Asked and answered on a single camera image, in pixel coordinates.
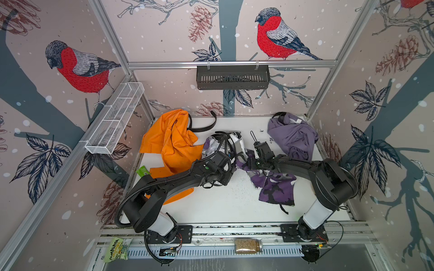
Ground orange trousers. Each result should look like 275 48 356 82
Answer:
138 108 206 206

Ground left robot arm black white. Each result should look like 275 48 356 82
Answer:
114 131 244 243

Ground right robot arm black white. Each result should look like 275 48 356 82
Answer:
246 141 358 241

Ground plain purple garment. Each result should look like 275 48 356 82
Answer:
267 112 319 161

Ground jar of grains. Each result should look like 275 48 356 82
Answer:
234 238 263 254

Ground small green packet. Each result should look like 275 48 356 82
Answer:
136 166 150 178

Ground black perforated metal shelf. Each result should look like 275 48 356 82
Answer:
196 65 271 90

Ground green snack bag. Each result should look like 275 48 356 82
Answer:
104 237 133 263

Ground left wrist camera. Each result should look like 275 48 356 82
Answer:
230 132 248 163

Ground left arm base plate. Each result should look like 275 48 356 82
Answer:
145 225 193 245

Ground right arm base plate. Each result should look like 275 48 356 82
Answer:
278 224 328 243

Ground white wire mesh basket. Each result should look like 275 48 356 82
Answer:
85 82 144 154

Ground horizontal aluminium frame bar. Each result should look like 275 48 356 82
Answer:
127 60 337 71

